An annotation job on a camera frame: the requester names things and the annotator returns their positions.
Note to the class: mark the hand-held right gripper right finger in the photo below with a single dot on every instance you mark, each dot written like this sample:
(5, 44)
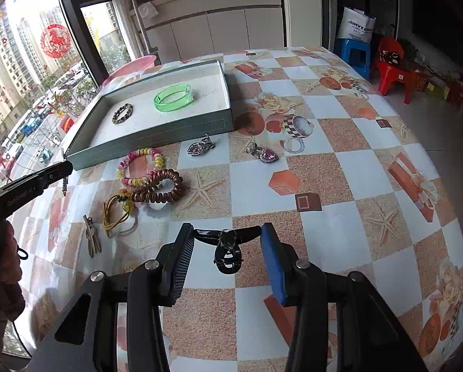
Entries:
(274, 267)

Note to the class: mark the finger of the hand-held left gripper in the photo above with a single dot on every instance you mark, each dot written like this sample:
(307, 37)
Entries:
(41, 178)

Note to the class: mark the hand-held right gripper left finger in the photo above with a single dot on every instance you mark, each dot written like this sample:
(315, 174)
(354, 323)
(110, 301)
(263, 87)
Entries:
(180, 265)

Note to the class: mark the silver metal hair clip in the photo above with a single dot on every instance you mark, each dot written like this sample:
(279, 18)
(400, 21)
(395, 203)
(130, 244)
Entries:
(64, 186)

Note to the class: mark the black hair claw clip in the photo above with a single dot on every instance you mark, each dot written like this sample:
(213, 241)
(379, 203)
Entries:
(226, 240)

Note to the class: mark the beige bow hair clip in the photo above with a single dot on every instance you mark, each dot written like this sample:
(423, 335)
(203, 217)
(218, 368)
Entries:
(93, 238)

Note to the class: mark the silver pink heart pendant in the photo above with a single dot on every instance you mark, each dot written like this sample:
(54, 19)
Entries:
(265, 155)
(198, 148)

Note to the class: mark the grey-green jewelry tray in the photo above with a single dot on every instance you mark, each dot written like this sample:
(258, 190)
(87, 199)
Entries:
(157, 130)

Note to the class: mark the person's left hand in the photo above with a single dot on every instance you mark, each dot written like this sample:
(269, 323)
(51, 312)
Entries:
(6, 271)

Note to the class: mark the checkered printed tablecloth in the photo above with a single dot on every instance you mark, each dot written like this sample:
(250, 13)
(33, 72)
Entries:
(332, 201)

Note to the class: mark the red paper-cut window sticker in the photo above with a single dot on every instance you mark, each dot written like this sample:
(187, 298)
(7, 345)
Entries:
(55, 41)

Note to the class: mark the pink plastic basin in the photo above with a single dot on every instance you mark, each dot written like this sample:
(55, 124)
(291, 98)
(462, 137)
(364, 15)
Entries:
(128, 68)

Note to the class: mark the white crumpled cloth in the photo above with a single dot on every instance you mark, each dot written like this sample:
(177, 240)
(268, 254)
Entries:
(147, 9)

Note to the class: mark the red plastic chair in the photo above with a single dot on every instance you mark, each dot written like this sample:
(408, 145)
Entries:
(394, 73)

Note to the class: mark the blue plastic stool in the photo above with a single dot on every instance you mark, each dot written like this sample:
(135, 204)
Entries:
(351, 52)

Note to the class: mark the white cabinet counter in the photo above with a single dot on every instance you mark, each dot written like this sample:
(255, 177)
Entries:
(223, 23)

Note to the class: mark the pile of gift boxes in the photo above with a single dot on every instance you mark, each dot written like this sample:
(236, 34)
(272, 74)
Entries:
(444, 89)

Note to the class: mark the white paper bag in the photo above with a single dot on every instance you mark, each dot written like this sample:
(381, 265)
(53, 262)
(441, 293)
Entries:
(355, 23)

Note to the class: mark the dark wall screen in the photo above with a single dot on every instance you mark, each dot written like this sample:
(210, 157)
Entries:
(438, 4)

